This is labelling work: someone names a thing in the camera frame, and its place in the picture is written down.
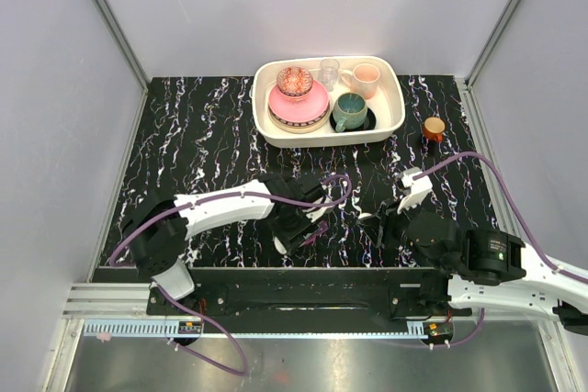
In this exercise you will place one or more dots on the aluminium frame rail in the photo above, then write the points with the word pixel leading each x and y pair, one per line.
pixel 106 12

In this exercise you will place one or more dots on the black saucer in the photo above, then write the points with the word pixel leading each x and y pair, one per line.
pixel 368 124

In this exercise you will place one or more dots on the beige striped plate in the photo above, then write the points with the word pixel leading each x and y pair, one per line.
pixel 299 127

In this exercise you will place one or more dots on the red patterned glass bowl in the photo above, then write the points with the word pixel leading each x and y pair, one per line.
pixel 294 81

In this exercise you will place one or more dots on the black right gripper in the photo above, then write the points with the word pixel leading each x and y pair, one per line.
pixel 385 218

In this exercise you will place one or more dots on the pink ceramic mug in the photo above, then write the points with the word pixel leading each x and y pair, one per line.
pixel 362 80

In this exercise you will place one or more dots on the teal ceramic mug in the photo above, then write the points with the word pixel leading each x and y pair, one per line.
pixel 349 112

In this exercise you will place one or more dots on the clear drinking glass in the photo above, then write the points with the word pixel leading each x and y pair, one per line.
pixel 329 73

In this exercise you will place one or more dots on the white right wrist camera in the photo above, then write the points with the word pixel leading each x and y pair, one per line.
pixel 414 187

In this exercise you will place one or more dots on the pink plate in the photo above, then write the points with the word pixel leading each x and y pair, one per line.
pixel 307 108

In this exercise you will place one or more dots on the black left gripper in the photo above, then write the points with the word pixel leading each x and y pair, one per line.
pixel 290 239

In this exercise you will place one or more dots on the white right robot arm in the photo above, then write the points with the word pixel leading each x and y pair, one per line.
pixel 478 268

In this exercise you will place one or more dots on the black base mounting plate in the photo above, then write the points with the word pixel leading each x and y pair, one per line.
pixel 392 293

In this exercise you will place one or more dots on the orange jar wooden lid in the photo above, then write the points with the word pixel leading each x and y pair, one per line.
pixel 433 129

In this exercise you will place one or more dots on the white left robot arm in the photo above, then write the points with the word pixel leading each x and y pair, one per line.
pixel 156 233

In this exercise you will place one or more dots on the white pill bottle blue label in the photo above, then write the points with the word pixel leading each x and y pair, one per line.
pixel 279 246

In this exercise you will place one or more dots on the white slotted cable duct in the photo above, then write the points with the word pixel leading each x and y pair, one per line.
pixel 194 328

